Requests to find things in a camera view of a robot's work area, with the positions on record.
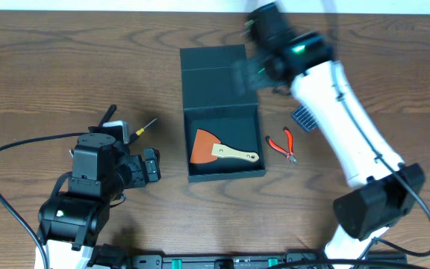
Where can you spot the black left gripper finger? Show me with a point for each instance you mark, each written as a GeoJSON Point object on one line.
{"type": "Point", "coordinates": [153, 170]}
{"type": "Point", "coordinates": [151, 154]}

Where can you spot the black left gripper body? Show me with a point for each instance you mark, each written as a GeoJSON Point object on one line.
{"type": "Point", "coordinates": [140, 170]}

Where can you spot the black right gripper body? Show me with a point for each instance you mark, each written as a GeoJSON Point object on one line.
{"type": "Point", "coordinates": [271, 72]}

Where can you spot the black yellow screwdriver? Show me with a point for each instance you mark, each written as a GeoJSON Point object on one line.
{"type": "Point", "coordinates": [134, 136]}

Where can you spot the blue precision screwdriver set case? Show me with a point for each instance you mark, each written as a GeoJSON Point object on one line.
{"type": "Point", "coordinates": [304, 118]}

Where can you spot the orange scraper with beige handle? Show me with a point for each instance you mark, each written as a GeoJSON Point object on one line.
{"type": "Point", "coordinates": [208, 148]}

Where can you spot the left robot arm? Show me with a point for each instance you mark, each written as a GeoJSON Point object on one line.
{"type": "Point", "coordinates": [79, 206]}

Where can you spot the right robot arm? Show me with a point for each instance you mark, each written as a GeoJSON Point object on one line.
{"type": "Point", "coordinates": [383, 188]}

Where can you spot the small claw hammer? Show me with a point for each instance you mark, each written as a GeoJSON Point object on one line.
{"type": "Point", "coordinates": [107, 116]}

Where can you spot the dark green open box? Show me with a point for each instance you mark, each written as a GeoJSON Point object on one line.
{"type": "Point", "coordinates": [211, 102]}

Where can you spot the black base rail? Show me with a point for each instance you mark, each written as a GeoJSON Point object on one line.
{"type": "Point", "coordinates": [220, 262]}

